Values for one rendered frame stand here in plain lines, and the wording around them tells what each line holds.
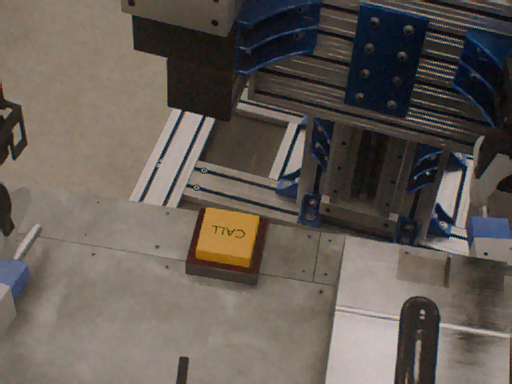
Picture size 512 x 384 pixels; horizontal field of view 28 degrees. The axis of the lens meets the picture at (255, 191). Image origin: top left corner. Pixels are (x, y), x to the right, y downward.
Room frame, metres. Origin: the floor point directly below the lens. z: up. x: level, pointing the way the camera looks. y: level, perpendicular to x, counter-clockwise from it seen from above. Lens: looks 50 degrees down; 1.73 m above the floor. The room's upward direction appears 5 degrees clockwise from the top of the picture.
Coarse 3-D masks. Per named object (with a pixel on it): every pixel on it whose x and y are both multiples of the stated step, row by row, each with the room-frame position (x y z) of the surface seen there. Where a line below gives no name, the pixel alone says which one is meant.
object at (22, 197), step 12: (0, 180) 0.59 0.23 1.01; (12, 192) 0.59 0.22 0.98; (24, 192) 0.60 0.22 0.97; (12, 204) 0.59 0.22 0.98; (24, 204) 0.60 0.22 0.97; (12, 216) 0.58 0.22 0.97; (24, 216) 0.59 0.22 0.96; (0, 240) 0.55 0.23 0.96; (12, 240) 0.56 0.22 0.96; (0, 252) 0.55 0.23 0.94; (12, 252) 0.56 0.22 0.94
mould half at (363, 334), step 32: (352, 256) 0.62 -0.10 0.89; (384, 256) 0.63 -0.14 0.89; (448, 256) 0.63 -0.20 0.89; (352, 288) 0.58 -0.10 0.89; (384, 288) 0.59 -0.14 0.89; (416, 288) 0.59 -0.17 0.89; (480, 288) 0.60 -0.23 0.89; (352, 320) 0.55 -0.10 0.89; (384, 320) 0.55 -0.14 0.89; (448, 320) 0.56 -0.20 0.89; (480, 320) 0.56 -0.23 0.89; (352, 352) 0.51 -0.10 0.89; (384, 352) 0.52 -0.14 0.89; (448, 352) 0.52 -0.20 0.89; (480, 352) 0.53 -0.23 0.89
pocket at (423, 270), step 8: (400, 256) 0.64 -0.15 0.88; (408, 256) 0.64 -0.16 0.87; (416, 256) 0.64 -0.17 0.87; (400, 264) 0.64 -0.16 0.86; (408, 264) 0.64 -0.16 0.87; (416, 264) 0.64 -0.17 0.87; (424, 264) 0.64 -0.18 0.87; (432, 264) 0.64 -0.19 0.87; (440, 264) 0.63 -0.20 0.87; (448, 264) 0.63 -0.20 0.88; (400, 272) 0.63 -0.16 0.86; (408, 272) 0.63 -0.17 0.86; (416, 272) 0.63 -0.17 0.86; (424, 272) 0.63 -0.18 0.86; (432, 272) 0.63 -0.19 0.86; (440, 272) 0.63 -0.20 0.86; (448, 272) 0.62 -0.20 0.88; (408, 280) 0.62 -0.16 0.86; (416, 280) 0.62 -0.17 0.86; (424, 280) 0.62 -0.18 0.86; (432, 280) 0.62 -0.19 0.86; (440, 280) 0.62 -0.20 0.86; (448, 280) 0.61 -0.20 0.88; (448, 288) 0.60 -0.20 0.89
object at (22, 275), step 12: (36, 228) 0.67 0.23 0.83; (24, 240) 0.65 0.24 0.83; (24, 252) 0.64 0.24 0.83; (0, 264) 0.61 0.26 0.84; (12, 264) 0.61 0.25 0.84; (24, 264) 0.61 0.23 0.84; (0, 276) 0.60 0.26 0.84; (12, 276) 0.60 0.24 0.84; (24, 276) 0.61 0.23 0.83; (0, 288) 0.57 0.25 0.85; (12, 288) 0.58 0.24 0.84; (0, 300) 0.56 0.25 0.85; (12, 300) 0.58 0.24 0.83; (0, 312) 0.55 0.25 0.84; (12, 312) 0.57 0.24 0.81; (0, 324) 0.55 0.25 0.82; (0, 336) 0.55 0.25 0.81
